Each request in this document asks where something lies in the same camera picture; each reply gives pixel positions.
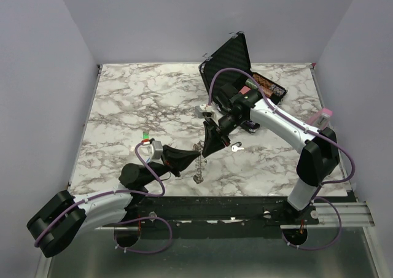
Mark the pink card deck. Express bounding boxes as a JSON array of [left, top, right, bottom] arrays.
[[239, 86, 250, 95]]

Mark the black poker chip case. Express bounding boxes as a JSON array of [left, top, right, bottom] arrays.
[[199, 31, 287, 114]]

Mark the pink holder block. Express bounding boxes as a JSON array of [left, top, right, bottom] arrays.
[[306, 108, 333, 129]]

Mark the black key fob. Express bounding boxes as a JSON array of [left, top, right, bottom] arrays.
[[231, 142, 244, 152]]

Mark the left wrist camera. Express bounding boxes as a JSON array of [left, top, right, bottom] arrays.
[[147, 140, 163, 161]]

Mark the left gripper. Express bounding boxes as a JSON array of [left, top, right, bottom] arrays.
[[141, 144, 200, 187]]

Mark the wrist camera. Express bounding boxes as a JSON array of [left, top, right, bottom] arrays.
[[147, 140, 163, 161], [195, 104, 217, 120]]

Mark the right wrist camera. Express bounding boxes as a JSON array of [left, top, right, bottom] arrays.
[[195, 104, 217, 120]]

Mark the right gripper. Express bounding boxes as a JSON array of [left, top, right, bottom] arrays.
[[201, 112, 245, 158]]

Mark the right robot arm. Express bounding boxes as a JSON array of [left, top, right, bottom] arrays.
[[202, 90, 340, 224]]

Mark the metal key organizer ring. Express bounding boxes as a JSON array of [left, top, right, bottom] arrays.
[[192, 140, 207, 184]]

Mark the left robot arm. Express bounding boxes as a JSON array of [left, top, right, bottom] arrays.
[[26, 145, 200, 257]]

